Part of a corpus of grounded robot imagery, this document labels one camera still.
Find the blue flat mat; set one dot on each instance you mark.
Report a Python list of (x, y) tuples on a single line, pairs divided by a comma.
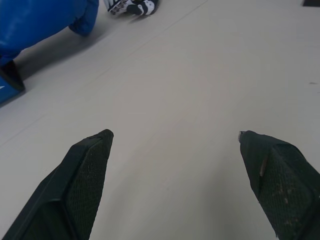
[(6, 93)]

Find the black and white glove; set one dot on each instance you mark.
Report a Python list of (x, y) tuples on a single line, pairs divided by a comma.
[(132, 6)]

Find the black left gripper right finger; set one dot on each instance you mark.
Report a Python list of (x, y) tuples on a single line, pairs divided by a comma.
[(280, 185)]

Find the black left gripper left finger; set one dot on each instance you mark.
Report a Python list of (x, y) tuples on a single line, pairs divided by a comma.
[(75, 185)]

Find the dark flat object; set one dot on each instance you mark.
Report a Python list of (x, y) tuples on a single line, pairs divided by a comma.
[(310, 3)]

